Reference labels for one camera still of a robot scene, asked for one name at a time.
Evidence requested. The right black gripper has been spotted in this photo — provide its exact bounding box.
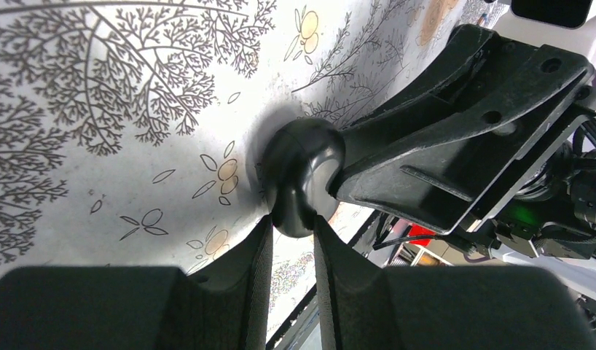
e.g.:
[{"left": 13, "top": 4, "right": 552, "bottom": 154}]
[{"left": 331, "top": 42, "right": 596, "bottom": 260}]

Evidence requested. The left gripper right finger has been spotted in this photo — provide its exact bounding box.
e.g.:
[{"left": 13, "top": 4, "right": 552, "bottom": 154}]
[{"left": 313, "top": 216, "right": 596, "bottom": 349}]

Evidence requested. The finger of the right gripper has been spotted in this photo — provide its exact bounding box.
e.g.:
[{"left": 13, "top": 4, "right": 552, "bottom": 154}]
[{"left": 340, "top": 25, "right": 525, "bottom": 141}]

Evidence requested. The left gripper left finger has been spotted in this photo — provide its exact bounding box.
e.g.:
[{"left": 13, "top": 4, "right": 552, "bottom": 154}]
[{"left": 0, "top": 216, "right": 272, "bottom": 349}]

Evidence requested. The black earbud charging case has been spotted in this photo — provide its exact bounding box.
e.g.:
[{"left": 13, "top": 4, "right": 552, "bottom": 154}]
[{"left": 261, "top": 118, "right": 345, "bottom": 238}]

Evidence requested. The floral patterned table mat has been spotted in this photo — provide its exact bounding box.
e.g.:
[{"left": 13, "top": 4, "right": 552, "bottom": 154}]
[{"left": 0, "top": 1, "right": 506, "bottom": 349}]

